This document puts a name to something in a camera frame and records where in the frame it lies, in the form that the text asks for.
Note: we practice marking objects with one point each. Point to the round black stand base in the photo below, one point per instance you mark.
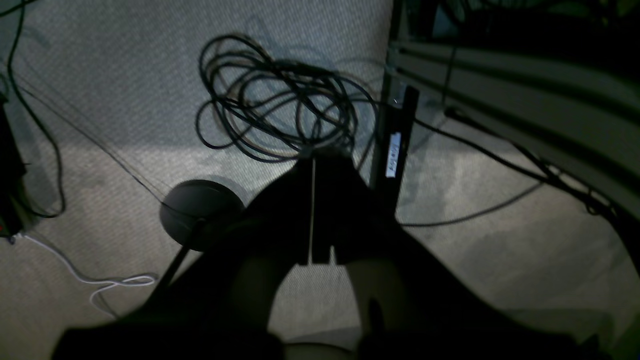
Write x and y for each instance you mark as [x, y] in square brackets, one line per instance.
[196, 212]

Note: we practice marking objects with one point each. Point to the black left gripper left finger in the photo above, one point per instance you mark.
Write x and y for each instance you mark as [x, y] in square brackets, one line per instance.
[219, 308]

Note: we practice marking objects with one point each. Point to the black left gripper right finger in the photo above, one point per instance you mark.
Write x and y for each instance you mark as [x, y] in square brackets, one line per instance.
[410, 305]

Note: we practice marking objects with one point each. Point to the black labelled upright post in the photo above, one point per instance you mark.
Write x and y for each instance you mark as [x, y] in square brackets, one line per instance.
[396, 115]

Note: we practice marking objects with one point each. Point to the aluminium frame rail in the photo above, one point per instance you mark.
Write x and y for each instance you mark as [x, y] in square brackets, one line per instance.
[583, 119]

